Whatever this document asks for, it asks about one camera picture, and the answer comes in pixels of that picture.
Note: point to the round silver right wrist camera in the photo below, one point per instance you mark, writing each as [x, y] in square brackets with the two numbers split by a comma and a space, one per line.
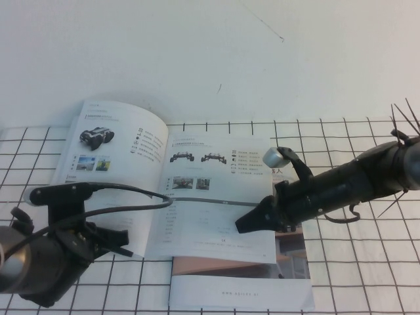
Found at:
[273, 158]

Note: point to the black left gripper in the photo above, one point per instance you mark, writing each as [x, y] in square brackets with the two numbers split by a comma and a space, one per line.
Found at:
[82, 246]

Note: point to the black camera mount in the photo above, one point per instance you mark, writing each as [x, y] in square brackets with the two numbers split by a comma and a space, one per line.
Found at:
[302, 170]
[62, 195]

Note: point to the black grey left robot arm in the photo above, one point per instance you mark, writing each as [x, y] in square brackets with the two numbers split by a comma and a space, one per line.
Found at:
[29, 269]

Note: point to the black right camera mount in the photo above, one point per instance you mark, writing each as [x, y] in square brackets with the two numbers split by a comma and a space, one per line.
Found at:
[302, 170]

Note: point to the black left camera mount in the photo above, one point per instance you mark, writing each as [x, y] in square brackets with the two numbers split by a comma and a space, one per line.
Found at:
[62, 195]

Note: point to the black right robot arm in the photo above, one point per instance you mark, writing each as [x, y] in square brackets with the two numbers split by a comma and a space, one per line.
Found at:
[377, 177]

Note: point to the AgileX booklet with cover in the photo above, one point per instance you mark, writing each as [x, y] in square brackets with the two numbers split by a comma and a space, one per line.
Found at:
[197, 229]

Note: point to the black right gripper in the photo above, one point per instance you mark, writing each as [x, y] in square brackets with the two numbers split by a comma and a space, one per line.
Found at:
[302, 203]

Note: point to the AgileX booklet lying closed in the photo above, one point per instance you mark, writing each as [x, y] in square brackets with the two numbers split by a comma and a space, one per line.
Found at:
[236, 285]

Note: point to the white black grid table mat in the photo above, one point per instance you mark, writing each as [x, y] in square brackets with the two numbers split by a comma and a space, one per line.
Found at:
[344, 262]

